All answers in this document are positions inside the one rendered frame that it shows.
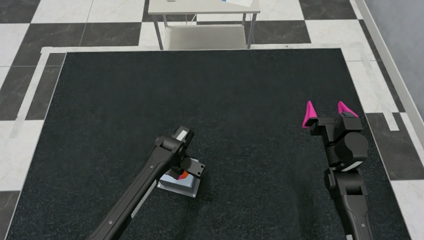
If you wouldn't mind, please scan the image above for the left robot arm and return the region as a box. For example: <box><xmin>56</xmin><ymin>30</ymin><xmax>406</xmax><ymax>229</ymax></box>
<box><xmin>84</xmin><ymin>125</ymin><xmax>206</xmax><ymax>240</ymax></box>

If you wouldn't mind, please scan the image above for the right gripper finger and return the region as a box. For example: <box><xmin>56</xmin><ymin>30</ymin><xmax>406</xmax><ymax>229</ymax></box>
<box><xmin>302</xmin><ymin>101</ymin><xmax>317</xmax><ymax>128</ymax></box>
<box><xmin>338</xmin><ymin>101</ymin><xmax>358</xmax><ymax>117</ymax></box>

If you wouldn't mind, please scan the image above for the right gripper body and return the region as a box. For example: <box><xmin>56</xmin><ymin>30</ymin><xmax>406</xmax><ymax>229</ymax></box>
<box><xmin>305</xmin><ymin>117</ymin><xmax>337</xmax><ymax>149</ymax></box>

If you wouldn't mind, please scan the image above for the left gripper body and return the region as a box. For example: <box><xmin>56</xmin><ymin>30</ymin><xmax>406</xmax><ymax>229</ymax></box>
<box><xmin>165</xmin><ymin>152</ymin><xmax>191</xmax><ymax>180</ymax></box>

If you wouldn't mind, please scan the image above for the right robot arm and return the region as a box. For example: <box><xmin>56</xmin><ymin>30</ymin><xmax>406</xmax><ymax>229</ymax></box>
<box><xmin>320</xmin><ymin>111</ymin><xmax>375</xmax><ymax>240</ymax></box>

